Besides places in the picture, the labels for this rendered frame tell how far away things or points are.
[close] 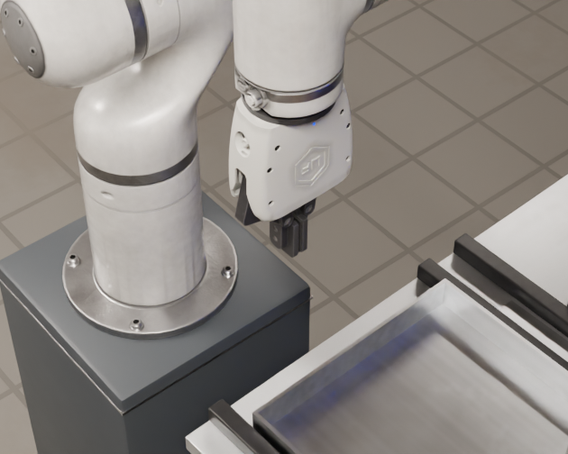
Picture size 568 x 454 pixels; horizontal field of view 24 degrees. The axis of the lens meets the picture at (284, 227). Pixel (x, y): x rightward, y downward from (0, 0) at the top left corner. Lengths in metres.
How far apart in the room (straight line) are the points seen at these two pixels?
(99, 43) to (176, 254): 0.30
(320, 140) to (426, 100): 1.98
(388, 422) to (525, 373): 0.15
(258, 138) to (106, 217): 0.34
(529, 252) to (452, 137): 1.50
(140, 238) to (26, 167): 1.58
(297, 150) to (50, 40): 0.23
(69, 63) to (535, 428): 0.56
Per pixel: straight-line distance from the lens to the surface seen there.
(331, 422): 1.27
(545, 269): 1.43
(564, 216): 1.50
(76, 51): 1.12
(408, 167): 2.85
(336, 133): 1.06
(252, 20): 0.95
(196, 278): 1.40
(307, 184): 1.07
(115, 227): 1.31
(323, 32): 0.95
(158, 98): 1.23
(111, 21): 1.13
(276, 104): 0.99
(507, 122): 2.98
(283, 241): 1.12
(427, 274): 1.38
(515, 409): 1.30
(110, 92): 1.25
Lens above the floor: 1.90
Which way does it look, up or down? 45 degrees down
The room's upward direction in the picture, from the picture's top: straight up
